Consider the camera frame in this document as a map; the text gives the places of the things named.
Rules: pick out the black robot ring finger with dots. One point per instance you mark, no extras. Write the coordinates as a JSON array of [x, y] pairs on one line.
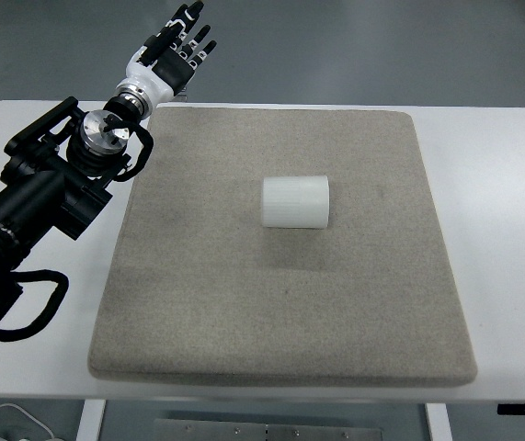
[[189, 46]]

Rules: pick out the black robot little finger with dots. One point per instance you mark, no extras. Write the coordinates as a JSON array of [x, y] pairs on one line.
[[199, 56]]

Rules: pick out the white table leg frame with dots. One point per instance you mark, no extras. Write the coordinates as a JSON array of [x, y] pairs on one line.
[[91, 420]]

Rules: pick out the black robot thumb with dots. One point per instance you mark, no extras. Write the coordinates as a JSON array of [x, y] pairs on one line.
[[156, 44]]

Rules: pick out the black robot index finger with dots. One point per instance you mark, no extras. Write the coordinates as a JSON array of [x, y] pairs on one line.
[[185, 17]]

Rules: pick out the white plastic cup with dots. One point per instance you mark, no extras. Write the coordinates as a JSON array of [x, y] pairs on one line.
[[295, 202]]

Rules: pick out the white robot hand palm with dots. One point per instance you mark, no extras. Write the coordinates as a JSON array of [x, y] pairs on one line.
[[156, 83]]

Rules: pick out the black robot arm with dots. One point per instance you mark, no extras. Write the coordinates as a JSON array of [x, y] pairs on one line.
[[60, 166]]

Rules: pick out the grey metal base plate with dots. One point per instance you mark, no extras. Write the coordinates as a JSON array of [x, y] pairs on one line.
[[174, 429]]

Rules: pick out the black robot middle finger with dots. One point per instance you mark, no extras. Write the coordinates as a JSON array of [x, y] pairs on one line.
[[179, 37]]

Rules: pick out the beige felt mat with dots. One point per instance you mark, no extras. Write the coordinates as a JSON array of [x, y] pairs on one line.
[[199, 292]]

